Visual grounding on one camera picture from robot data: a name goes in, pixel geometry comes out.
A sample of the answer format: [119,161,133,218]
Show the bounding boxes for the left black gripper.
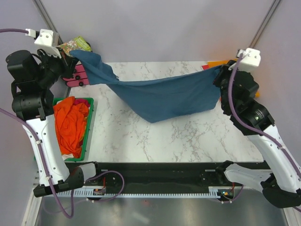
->
[36,46,78,87]

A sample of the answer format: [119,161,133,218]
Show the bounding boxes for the blue polo shirt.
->
[70,50,220,123]

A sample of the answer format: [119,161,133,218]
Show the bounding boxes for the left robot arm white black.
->
[6,49,103,197]

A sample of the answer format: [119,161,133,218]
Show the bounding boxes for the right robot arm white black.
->
[213,60,301,211]

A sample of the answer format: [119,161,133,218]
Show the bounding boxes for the black pink drawer organizer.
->
[62,61,89,87]

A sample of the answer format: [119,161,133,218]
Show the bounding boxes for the light green book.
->
[57,36,92,57]

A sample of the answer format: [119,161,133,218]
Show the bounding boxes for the orange plastic folder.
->
[207,59,260,98]

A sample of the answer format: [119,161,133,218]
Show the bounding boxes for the red plastic folder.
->
[201,65,211,70]

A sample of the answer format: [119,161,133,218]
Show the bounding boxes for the orange shirt in bin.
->
[54,96,90,158]

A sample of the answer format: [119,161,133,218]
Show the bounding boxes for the green plastic bin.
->
[42,97,94,162]

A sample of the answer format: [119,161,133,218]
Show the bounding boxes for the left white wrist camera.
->
[25,29,62,58]

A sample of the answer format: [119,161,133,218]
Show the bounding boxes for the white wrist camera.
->
[25,29,62,58]
[237,48,261,73]

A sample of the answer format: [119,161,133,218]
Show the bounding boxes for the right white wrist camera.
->
[237,48,261,73]

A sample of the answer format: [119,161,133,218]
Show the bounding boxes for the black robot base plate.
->
[75,161,266,194]

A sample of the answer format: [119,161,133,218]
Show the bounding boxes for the grey slotted cable duct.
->
[55,186,245,198]

